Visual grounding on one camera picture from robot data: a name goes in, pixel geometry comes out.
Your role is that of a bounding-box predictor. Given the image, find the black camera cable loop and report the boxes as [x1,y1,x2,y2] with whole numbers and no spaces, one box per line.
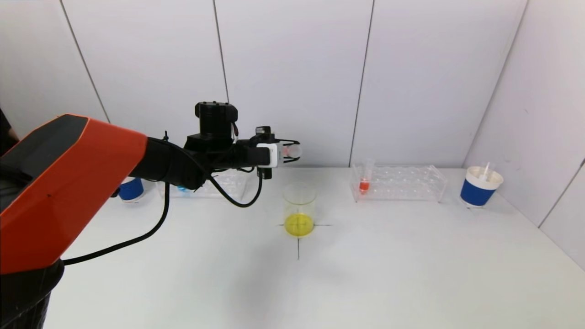
[208,167,264,209]

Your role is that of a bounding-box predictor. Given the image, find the clear glass beaker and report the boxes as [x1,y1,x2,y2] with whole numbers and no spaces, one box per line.
[282,183,317,237]

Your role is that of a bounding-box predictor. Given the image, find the clear acrylic test tube rack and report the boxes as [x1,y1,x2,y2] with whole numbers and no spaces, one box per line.
[350,164,448,203]
[155,168,250,200]

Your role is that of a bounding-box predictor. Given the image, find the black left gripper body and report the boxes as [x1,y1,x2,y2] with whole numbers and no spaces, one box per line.
[242,143,284,169]

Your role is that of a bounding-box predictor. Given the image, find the blue white paper cup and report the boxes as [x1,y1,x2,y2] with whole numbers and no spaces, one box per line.
[117,177,145,203]
[460,166,504,209]

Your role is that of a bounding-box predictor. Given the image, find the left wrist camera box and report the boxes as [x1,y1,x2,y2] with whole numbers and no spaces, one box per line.
[255,126,280,180]

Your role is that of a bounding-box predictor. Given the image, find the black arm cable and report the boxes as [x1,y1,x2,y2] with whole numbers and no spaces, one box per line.
[62,183,170,266]

